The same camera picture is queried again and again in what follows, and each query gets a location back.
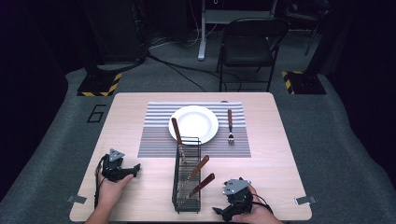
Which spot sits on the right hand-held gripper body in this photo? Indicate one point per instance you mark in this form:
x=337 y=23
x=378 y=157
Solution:
x=237 y=196

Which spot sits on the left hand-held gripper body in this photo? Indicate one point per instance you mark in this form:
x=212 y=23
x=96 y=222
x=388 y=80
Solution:
x=112 y=168

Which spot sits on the person's left hand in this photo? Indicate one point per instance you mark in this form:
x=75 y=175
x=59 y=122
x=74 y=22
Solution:
x=110 y=189

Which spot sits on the person's right hand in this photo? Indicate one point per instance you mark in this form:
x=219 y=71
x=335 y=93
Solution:
x=257 y=213

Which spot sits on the grey striped placemat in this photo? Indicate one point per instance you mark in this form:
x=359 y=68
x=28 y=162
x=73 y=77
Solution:
x=155 y=140

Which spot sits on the grey tape strip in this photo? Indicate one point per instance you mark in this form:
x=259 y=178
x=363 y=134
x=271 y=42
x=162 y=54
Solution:
x=305 y=200
x=76 y=199

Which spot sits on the white round plate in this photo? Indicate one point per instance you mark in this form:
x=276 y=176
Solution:
x=193 y=124

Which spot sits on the black base with hazard stripes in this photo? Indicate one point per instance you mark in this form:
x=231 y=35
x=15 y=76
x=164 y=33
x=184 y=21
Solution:
x=303 y=82
x=99 y=84

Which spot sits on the black cabinet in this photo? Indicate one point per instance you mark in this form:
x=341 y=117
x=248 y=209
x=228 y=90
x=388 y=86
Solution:
x=118 y=31

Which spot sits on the white desk leg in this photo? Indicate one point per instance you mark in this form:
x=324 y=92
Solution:
x=203 y=34

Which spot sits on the black folding chair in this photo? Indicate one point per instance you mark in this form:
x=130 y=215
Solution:
x=249 y=46

